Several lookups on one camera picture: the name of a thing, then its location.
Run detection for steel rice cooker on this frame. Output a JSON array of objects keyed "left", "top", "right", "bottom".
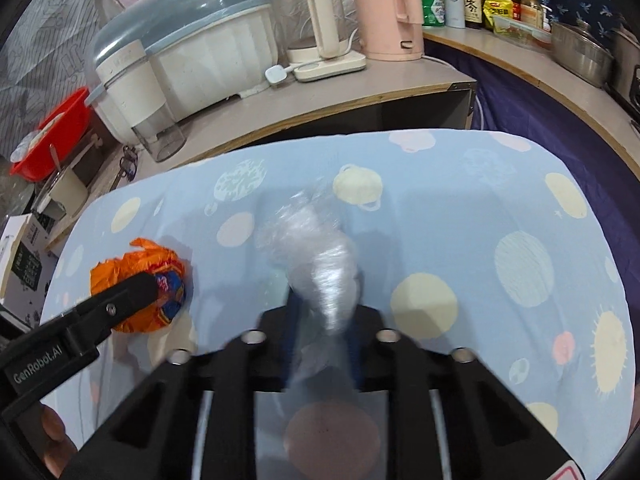
[{"left": 610, "top": 27, "right": 640, "bottom": 122}]

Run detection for orange snack wrapper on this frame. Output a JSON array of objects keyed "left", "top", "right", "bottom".
[{"left": 90, "top": 237, "right": 187, "bottom": 335}]

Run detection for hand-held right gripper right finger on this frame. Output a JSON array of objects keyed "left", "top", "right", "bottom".
[{"left": 349, "top": 305, "right": 576, "bottom": 480}]

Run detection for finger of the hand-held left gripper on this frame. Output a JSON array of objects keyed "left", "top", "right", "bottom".
[{"left": 37, "top": 272, "right": 159, "bottom": 357}]

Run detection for eyeglasses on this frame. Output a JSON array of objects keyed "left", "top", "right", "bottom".
[{"left": 118, "top": 144, "right": 139, "bottom": 182}]

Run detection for white dish drainer with lid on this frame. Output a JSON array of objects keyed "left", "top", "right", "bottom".
[{"left": 92, "top": 0, "right": 279, "bottom": 129}]

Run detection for person's left hand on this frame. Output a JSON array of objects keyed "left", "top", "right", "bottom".
[{"left": 39, "top": 404, "right": 80, "bottom": 479}]

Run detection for cardboard box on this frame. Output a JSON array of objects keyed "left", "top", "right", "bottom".
[{"left": 0, "top": 212, "right": 61, "bottom": 307}]

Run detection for steel pot with lid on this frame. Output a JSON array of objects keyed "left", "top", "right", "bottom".
[{"left": 550, "top": 20, "right": 616, "bottom": 89}]

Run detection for clear glass food container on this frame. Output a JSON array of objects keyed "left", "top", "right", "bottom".
[{"left": 492, "top": 12, "right": 554, "bottom": 51}]

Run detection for clear plastic bag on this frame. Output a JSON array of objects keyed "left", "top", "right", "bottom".
[{"left": 255, "top": 187, "right": 364, "bottom": 392}]

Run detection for pink electric kettle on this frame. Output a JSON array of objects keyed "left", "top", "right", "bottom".
[{"left": 348, "top": 0, "right": 425, "bottom": 63}]

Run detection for yellow food packet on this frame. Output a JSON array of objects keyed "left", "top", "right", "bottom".
[{"left": 482, "top": 0, "right": 517, "bottom": 32}]

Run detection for yellow pump bottle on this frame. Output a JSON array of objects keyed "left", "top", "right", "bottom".
[{"left": 520, "top": 0, "right": 545, "bottom": 29}]

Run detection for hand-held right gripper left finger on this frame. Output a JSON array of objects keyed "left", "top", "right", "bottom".
[{"left": 75, "top": 296, "right": 302, "bottom": 480}]

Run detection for red plastic basin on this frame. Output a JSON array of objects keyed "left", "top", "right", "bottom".
[{"left": 10, "top": 86, "right": 94, "bottom": 184}]

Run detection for white glass electric kettle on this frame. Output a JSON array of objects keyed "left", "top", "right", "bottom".
[{"left": 264, "top": 0, "right": 369, "bottom": 83}]

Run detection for blue printed tablecloth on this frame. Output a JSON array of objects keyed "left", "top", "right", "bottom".
[{"left": 37, "top": 129, "right": 629, "bottom": 480}]

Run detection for wooden shelf board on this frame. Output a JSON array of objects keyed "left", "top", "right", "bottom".
[{"left": 422, "top": 27, "right": 640, "bottom": 181}]

